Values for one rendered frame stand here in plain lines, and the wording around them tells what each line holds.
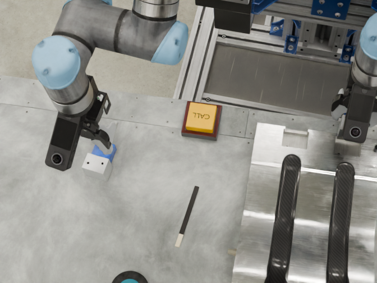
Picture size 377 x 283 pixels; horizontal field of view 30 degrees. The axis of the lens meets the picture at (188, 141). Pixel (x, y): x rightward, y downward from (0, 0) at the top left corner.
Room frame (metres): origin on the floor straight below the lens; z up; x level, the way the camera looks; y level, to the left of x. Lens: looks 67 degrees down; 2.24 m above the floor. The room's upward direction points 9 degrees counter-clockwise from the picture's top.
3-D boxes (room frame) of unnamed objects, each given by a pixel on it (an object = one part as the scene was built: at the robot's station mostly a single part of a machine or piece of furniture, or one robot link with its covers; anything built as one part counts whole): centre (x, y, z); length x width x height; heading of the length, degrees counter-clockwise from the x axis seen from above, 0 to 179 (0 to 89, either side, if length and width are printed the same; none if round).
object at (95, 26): (0.67, 0.13, 1.22); 0.11 x 0.11 x 0.08; 64
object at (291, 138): (0.54, -0.22, 0.87); 0.05 x 0.05 x 0.04; 71
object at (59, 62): (0.59, 0.19, 1.22); 0.09 x 0.08 x 0.11; 154
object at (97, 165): (0.61, 0.18, 0.83); 0.13 x 0.05 x 0.05; 153
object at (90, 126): (0.60, 0.19, 1.07); 0.09 x 0.08 x 0.12; 153
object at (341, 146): (0.50, -0.32, 0.87); 0.05 x 0.05 x 0.04; 71
